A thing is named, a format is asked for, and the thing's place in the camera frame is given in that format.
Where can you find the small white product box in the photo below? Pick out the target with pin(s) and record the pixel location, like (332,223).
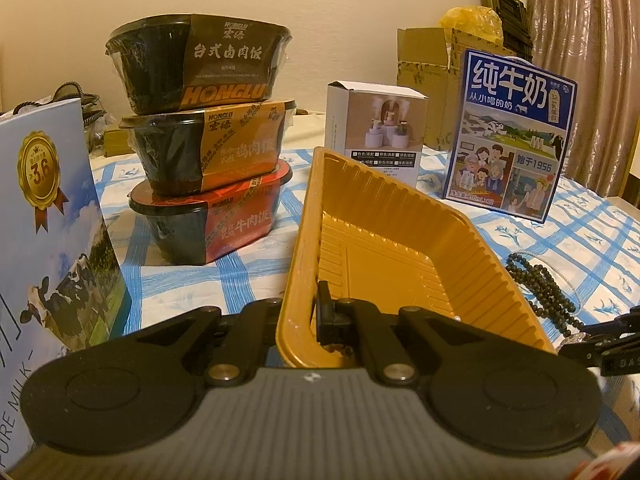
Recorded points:
(380,127)

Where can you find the open cardboard box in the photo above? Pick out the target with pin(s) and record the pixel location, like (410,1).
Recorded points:
(422,72)

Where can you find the black bowl with brown label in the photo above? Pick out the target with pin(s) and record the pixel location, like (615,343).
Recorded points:
(222,60)

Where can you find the blue checked tablecloth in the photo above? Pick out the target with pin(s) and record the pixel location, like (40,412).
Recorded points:
(210,285)

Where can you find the small brown box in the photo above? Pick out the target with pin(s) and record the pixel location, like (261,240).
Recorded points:
(118,141)

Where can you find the golden plastic tray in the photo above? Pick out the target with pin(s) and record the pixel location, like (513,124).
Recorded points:
(400,240)

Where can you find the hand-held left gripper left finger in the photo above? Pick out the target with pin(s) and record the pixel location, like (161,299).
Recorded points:
(260,321)

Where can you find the black bowl with red label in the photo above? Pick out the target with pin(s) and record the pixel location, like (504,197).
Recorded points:
(237,222)

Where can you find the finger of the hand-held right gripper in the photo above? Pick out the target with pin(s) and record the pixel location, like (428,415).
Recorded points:
(607,355)
(617,319)

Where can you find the yellow plastic bag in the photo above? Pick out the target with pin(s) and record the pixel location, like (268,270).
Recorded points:
(472,20)

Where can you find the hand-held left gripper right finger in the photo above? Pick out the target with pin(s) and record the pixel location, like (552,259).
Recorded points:
(325,316)

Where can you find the dark metal folding stool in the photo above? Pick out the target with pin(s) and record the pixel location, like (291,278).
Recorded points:
(510,12)

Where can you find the light blue cow milk carton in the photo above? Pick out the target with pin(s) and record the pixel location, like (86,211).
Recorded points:
(50,240)

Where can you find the black bowl with orange label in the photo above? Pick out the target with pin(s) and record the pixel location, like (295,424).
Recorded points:
(237,147)

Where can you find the blue cartoon milk carton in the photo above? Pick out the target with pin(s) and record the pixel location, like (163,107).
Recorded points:
(510,145)

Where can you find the beige curtain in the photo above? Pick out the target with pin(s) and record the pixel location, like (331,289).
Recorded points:
(582,60)

